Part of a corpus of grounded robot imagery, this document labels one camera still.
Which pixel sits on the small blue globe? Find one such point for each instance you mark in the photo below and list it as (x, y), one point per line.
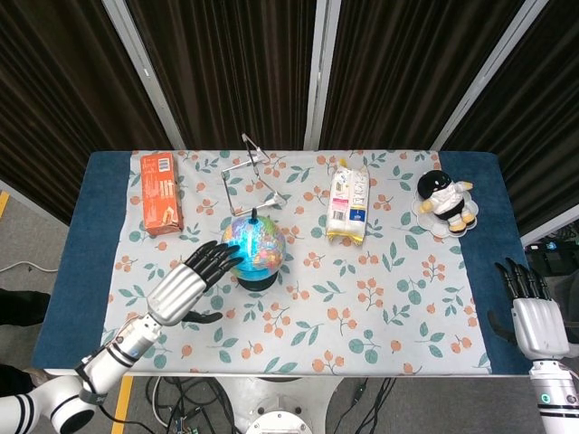
(258, 251)

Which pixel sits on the orange snack box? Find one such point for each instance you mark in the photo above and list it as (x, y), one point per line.
(160, 194)

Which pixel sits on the black white plush doll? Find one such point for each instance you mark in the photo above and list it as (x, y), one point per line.
(445, 199)

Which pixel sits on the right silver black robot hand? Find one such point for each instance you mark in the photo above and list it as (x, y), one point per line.
(538, 323)

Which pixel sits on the floral print tablecloth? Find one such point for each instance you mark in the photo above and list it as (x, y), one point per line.
(316, 316)

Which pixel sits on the white flower-shaped plate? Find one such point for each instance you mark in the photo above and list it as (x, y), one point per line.
(423, 214)

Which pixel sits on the folding metal stand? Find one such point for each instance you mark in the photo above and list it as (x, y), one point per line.
(253, 181)

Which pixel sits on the white yellow snack package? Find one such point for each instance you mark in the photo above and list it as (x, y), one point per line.
(349, 203)

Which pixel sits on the blue table mat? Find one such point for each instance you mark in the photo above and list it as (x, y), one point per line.
(86, 235)

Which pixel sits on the dark brown curtain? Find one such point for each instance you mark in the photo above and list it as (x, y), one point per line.
(226, 68)

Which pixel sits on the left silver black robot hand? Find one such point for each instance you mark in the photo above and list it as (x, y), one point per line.
(190, 282)

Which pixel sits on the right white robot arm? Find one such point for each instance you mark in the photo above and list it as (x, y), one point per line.
(554, 395)

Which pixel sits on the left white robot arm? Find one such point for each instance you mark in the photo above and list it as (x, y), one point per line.
(90, 375)

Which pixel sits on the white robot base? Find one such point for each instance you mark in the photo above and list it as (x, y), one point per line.
(277, 404)

